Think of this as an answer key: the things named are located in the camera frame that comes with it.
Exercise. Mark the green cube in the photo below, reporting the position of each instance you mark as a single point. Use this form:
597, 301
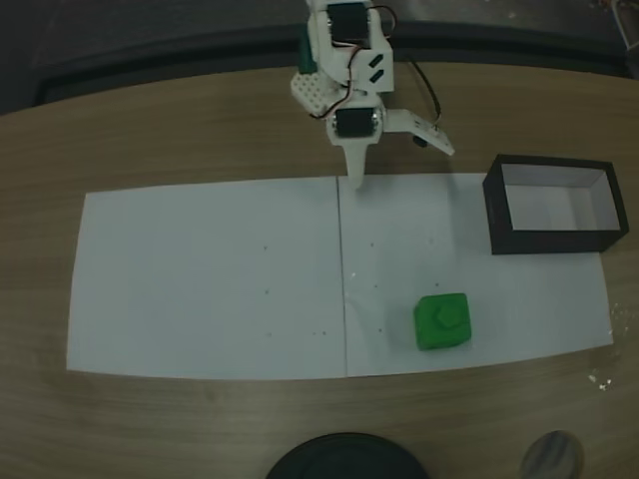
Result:
443, 322

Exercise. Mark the black cardboard box white inside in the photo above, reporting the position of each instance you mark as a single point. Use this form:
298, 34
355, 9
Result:
544, 242

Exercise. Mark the green table clamp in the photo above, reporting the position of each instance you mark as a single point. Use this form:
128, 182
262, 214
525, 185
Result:
305, 52

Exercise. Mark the white paper sheet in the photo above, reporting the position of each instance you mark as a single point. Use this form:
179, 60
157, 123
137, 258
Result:
474, 309
209, 279

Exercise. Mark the black round object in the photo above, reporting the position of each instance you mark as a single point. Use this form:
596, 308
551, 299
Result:
347, 459

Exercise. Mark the grey round object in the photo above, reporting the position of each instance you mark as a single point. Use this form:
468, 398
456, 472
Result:
551, 456

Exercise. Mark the white perforated base plate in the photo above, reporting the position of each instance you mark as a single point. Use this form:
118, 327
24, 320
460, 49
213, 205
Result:
312, 95

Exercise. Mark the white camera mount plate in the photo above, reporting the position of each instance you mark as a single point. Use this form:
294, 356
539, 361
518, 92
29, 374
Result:
424, 132

